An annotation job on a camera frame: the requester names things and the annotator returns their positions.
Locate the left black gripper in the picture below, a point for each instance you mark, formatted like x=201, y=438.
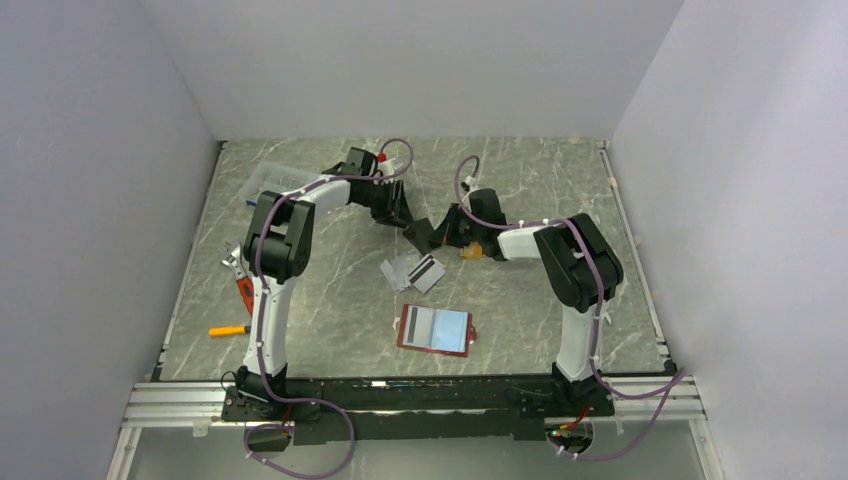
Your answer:
x=396, y=212

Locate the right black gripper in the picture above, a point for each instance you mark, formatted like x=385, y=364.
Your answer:
x=446, y=231

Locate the black card holder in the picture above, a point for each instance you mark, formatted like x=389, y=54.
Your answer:
x=418, y=234

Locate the white magnetic stripe card stack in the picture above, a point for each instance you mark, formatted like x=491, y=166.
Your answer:
x=412, y=271

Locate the single white stripe card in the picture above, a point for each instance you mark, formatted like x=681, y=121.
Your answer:
x=418, y=326

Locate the red leather wallet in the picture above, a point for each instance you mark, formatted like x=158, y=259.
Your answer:
x=453, y=333

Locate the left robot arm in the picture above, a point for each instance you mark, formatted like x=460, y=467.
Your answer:
x=278, y=246

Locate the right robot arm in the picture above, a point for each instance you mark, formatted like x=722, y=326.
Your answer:
x=581, y=267

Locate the orange card stack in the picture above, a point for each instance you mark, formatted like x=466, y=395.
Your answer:
x=472, y=251

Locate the clear plastic organizer box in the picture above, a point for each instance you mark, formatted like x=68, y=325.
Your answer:
x=275, y=177

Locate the red utility knife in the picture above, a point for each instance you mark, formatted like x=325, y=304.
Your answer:
x=246, y=291

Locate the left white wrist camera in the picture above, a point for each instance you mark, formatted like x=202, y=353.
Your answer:
x=388, y=166

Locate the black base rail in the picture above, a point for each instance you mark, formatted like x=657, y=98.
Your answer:
x=432, y=407

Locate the aluminium frame rail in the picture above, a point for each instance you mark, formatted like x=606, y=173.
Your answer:
x=198, y=406

